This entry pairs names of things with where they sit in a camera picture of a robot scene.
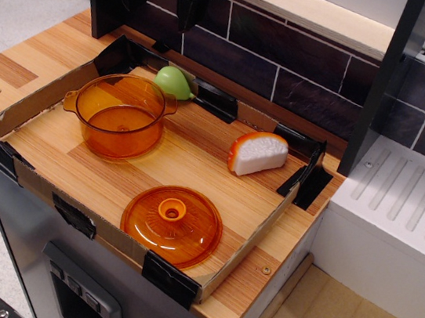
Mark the green toy pear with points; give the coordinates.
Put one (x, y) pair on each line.
(172, 81)

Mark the white toy sink drainboard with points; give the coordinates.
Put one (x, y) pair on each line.
(372, 236)

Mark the dark grey shelf post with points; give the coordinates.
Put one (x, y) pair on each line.
(405, 45)

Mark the salmon sushi toy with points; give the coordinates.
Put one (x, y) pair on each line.
(257, 151)

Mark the orange transparent pot lid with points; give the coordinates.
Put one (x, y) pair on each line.
(179, 224)

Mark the silver toy oven front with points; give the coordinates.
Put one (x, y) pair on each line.
(57, 266)

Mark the light wooden shelf board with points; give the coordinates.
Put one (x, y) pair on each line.
(333, 22)

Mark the orange transparent pot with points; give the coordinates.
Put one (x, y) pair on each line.
(121, 115)

